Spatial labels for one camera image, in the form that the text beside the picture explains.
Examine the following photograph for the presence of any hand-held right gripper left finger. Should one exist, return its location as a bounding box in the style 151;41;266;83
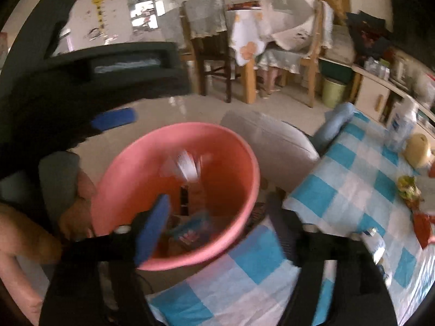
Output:
39;193;170;326

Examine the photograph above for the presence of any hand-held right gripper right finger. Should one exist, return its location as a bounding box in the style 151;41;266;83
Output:
267;192;398;326

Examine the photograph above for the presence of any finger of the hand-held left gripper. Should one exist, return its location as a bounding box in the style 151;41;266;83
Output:
68;108;138;143
44;42;192;104

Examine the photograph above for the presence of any small clear plastic bottle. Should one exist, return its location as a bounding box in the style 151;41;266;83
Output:
360;227;388;265

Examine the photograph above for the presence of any pink plastic bucket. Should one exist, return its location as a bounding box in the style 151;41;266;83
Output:
91;122;262;272

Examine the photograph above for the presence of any yellow green wrapper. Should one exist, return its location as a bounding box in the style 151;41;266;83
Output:
397;175;424;211

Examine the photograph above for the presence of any red wrapper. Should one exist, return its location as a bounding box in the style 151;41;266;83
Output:
412;211;435;249

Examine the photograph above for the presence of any person's left forearm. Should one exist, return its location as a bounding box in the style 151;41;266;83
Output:
0;204;63;265

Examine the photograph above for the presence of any person's left hand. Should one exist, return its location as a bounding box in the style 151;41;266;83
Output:
58;171;101;245

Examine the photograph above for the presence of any blue checkered tablecloth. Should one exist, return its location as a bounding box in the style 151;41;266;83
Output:
146;110;435;326

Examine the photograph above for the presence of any grey cloth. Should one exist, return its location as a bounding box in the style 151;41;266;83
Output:
38;151;82;211

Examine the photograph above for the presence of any dark wooden chair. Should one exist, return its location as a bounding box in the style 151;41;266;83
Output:
180;0;238;104

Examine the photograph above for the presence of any glass door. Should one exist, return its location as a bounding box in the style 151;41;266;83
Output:
127;0;208;35

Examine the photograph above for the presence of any grey cushioned stool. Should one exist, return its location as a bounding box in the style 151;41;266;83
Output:
220;109;321;191

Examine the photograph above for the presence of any grey lace chair cover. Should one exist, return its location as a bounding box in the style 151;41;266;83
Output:
185;0;228;39

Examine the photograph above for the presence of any white floral dining tablecloth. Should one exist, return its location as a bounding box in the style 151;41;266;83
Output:
226;7;269;67

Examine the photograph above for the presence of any blue denim cloth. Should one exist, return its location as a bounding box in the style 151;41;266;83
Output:
311;102;356;150

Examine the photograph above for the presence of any green waste bin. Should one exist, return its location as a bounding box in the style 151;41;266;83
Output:
321;76;347;108

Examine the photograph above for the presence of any grey lace seat cover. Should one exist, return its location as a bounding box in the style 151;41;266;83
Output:
256;48;311;73

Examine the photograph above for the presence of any pink cloth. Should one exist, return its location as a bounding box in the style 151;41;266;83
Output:
0;255;51;326

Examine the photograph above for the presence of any white plastic bottle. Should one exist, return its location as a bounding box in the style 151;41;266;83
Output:
386;100;419;153

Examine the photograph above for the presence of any yellow pear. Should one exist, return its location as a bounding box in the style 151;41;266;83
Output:
404;133;435;170

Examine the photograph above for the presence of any light wooden chair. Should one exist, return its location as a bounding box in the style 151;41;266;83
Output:
255;0;335;108

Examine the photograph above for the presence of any dark green box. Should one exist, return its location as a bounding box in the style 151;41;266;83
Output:
319;58;354;84

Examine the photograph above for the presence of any row of small glass jars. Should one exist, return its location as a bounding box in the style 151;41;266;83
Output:
363;58;391;79

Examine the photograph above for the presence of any clear electric kettle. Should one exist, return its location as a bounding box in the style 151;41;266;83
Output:
391;56;408;82

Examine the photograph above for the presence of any white lace chair cover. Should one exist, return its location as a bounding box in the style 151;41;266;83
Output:
319;2;335;50

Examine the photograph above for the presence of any pile of dark bags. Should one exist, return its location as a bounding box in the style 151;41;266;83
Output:
347;10;395;65

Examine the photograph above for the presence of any brown cork board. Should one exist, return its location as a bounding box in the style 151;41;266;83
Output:
310;0;350;24

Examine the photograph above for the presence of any black television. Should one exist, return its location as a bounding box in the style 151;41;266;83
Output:
387;0;435;58

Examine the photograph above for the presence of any giraffe wall sticker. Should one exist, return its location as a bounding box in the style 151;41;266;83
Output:
92;0;106;31

